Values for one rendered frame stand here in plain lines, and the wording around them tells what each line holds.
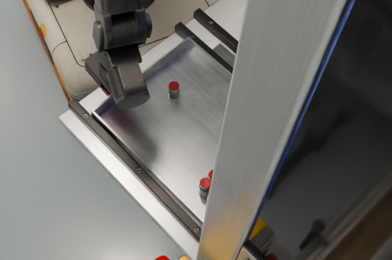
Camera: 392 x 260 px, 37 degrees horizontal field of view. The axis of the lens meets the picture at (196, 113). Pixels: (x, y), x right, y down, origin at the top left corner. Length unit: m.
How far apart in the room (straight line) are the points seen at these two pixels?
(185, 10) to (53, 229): 0.87
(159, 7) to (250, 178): 1.56
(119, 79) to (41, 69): 1.38
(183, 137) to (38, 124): 1.12
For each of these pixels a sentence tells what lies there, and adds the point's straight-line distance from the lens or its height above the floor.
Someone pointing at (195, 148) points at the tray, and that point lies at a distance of 1.13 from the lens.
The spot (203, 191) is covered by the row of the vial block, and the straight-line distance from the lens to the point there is 1.06.
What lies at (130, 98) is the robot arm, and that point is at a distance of 0.95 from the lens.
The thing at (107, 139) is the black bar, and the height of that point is 0.90.
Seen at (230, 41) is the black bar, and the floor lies 0.90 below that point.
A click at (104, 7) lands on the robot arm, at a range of 0.89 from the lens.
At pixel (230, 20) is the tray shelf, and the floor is 0.88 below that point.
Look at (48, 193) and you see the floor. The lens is 2.07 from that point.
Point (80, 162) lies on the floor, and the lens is 2.10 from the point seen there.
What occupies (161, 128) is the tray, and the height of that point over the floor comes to 0.88.
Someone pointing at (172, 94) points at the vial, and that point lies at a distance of 1.15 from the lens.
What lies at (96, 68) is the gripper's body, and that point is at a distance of 1.07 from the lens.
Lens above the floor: 1.90
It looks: 61 degrees down
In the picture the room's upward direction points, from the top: 6 degrees clockwise
